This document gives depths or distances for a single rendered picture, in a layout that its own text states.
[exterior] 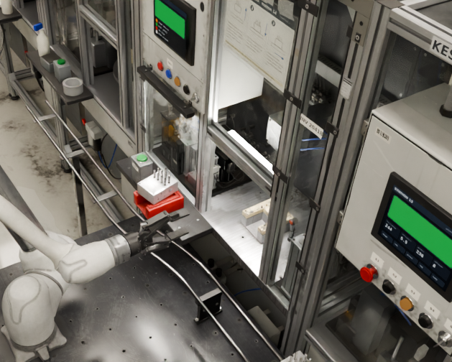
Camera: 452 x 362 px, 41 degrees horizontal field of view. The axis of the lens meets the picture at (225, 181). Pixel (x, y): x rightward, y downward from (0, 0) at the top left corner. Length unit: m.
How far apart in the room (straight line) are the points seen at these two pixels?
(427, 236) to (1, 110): 3.69
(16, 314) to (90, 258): 0.37
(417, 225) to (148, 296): 1.27
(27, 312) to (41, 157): 2.17
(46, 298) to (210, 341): 0.60
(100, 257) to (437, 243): 0.99
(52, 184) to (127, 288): 1.64
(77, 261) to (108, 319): 0.51
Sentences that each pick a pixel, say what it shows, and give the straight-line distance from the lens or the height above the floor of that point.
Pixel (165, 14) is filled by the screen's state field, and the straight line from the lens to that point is 2.07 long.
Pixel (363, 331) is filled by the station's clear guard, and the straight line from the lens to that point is 1.84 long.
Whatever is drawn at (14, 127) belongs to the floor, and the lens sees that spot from 4.45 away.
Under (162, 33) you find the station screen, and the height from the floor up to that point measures 1.58.
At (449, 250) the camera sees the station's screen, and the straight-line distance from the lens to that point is 1.38.
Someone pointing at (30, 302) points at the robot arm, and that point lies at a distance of 2.09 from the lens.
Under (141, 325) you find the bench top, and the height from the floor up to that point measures 0.68.
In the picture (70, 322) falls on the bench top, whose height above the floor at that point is 0.68.
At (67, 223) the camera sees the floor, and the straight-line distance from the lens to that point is 3.65.
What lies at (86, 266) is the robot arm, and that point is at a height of 1.15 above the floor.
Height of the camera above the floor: 2.55
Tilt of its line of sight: 41 degrees down
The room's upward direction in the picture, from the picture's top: 5 degrees clockwise
